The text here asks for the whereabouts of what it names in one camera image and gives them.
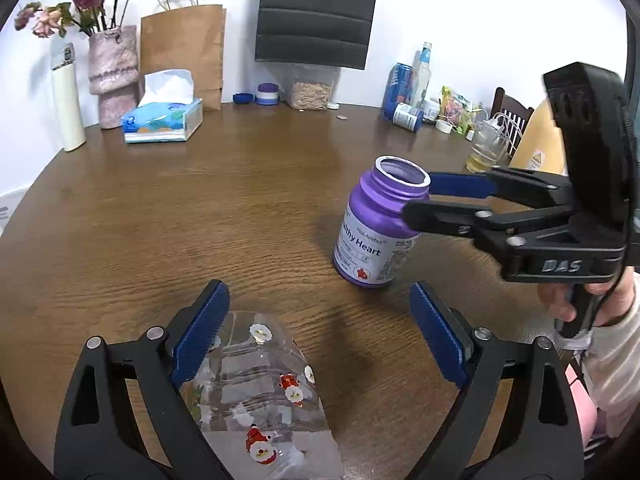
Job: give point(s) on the pink ceramic vase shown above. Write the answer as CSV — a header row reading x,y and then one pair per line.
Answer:
x,y
114,73

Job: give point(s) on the right hand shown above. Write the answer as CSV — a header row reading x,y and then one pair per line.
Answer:
x,y
619,297

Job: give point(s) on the white sleeve right forearm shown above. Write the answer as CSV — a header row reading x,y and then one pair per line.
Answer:
x,y
606,394

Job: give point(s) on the blue soda can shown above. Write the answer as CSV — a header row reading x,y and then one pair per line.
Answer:
x,y
397,90

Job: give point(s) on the glass with yellow liquid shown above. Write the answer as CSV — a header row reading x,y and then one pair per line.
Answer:
x,y
488,146

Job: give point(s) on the clear Santa glass cup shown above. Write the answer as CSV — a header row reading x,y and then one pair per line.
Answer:
x,y
256,403

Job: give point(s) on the blue white lying bottle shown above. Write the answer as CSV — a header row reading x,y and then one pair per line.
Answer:
x,y
407,117

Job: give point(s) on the black paper bag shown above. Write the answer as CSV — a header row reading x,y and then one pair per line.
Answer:
x,y
333,33

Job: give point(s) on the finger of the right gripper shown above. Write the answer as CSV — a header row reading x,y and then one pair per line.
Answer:
x,y
521,186
483,226

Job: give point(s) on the cream thermos bottle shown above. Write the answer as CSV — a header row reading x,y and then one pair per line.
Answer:
x,y
65,93

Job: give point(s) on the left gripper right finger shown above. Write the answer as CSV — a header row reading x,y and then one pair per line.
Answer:
x,y
514,416

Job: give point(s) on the brown paper bag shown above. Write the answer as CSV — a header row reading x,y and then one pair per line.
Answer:
x,y
187,35

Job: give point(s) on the blue tissue box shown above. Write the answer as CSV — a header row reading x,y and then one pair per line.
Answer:
x,y
168,112

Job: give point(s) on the purple white small jar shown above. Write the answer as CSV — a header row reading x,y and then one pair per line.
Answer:
x,y
267,94

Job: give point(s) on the clear plastic drink bottle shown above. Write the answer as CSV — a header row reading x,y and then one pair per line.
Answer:
x,y
421,76

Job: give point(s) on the clear jar with grains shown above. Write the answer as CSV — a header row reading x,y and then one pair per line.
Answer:
x,y
310,87

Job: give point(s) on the blue jar lid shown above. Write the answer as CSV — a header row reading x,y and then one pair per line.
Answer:
x,y
243,98

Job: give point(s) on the purple supplement bottle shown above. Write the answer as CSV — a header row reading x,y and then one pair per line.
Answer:
x,y
374,242

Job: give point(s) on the yellow thermos jug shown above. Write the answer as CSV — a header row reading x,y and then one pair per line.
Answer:
x,y
541,147

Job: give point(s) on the wooden chair back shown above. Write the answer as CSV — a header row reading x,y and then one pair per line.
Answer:
x,y
514,118

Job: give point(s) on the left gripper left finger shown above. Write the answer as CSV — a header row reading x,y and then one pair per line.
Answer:
x,y
98,436

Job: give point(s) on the snack packets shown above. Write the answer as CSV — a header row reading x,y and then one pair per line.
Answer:
x,y
457,113

